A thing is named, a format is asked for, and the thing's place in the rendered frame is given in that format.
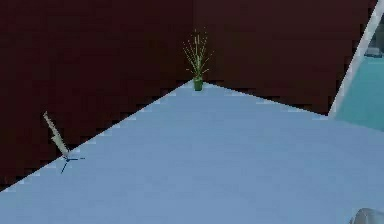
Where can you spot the grey rounded object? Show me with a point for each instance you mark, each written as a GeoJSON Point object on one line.
{"type": "Point", "coordinates": [368, 217]}

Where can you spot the green potted grass plant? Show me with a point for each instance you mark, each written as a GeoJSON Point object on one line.
{"type": "Point", "coordinates": [198, 63]}

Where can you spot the white door frame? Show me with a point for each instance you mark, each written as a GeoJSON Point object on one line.
{"type": "Point", "coordinates": [354, 65]}

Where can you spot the beige floor lamp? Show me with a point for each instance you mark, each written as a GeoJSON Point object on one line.
{"type": "Point", "coordinates": [56, 136]}

